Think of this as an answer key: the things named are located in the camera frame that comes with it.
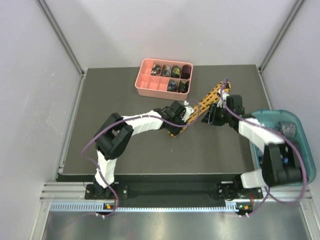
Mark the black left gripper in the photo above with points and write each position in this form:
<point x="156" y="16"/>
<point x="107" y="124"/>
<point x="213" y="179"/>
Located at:
<point x="173" y="131"/>

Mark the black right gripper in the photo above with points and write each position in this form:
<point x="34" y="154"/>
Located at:
<point x="210" y="116"/>

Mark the yellow patterned necktie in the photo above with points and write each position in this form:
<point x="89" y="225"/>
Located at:
<point x="211" y="98"/>

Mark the pink compartment organizer box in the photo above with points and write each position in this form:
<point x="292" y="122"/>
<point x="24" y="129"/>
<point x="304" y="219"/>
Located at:
<point x="148" y="85"/>

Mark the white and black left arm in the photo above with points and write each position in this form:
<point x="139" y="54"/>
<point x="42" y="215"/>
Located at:
<point x="117" y="130"/>

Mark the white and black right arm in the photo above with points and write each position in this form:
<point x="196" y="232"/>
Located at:
<point x="282" y="162"/>

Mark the blue patterned rolled tie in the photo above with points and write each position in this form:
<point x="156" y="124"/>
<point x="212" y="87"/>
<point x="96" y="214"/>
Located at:
<point x="172" y="86"/>

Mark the black yellow rolled tie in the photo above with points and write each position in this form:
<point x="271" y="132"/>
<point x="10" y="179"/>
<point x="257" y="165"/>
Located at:
<point x="183" y="86"/>

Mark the dark floral rolled tie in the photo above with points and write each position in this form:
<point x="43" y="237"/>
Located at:
<point x="165" y="71"/>

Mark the green yellow rolled tie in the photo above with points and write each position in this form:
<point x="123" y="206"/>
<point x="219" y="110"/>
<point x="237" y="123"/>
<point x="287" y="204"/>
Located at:
<point x="175" y="71"/>

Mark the maroon rolled tie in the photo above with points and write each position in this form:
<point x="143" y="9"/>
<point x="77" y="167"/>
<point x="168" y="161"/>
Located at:
<point x="186" y="72"/>

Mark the multicolour rolled tie in box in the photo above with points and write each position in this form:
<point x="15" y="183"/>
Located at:
<point x="156" y="69"/>

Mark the teal perforated plastic basket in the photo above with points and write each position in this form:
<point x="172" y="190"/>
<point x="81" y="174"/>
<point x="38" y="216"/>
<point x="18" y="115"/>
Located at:
<point x="273" y="118"/>

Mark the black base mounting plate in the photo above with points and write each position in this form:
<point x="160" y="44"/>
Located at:
<point x="173" y="190"/>

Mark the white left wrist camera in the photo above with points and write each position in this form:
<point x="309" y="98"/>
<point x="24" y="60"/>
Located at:
<point x="189" y="111"/>

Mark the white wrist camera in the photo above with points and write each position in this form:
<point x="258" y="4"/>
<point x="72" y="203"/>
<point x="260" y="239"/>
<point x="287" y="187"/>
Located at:
<point x="223" y="96"/>
<point x="189" y="111"/>

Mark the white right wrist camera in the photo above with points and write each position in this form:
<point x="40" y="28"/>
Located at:
<point x="223" y="96"/>

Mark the right aluminium frame post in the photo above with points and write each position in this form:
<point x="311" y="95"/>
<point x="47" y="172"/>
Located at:
<point x="297" y="6"/>

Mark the aluminium frame post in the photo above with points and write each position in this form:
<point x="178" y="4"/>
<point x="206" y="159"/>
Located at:
<point x="297" y="6"/>
<point x="60" y="35"/>

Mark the left aluminium frame post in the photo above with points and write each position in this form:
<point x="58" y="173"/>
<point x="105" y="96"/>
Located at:
<point x="60" y="35"/>

